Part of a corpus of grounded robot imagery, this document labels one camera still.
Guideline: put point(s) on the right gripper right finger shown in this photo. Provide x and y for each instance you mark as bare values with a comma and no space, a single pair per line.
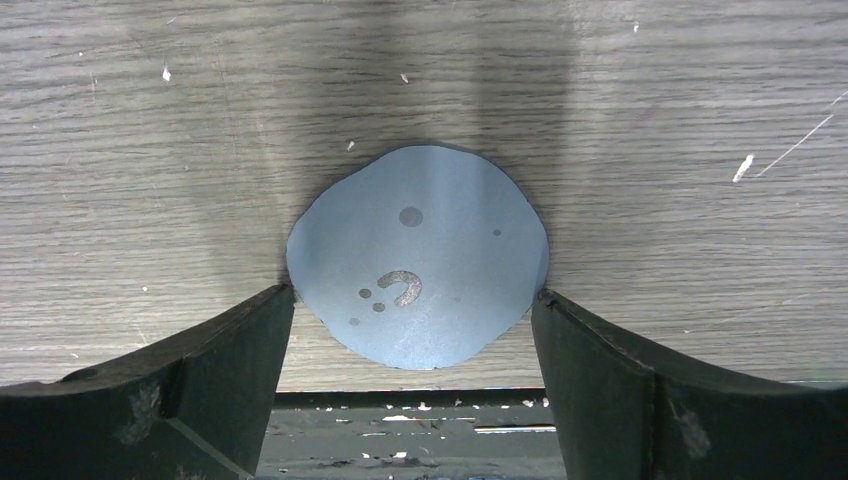
626,407

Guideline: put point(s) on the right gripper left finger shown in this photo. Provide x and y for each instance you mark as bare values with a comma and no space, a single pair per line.
194,405

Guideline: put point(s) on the blue coaster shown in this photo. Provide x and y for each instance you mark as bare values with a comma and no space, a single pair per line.
420,259

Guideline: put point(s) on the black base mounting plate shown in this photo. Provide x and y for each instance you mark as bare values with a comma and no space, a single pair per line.
419,434

